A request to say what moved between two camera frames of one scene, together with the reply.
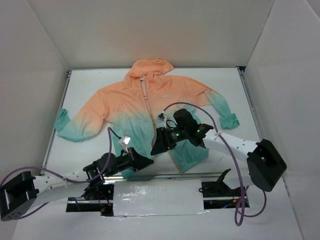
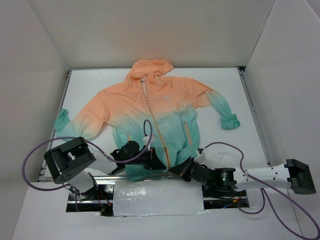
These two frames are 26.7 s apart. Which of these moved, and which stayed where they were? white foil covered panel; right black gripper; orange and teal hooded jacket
Moved: right black gripper
Stayed: orange and teal hooded jacket; white foil covered panel
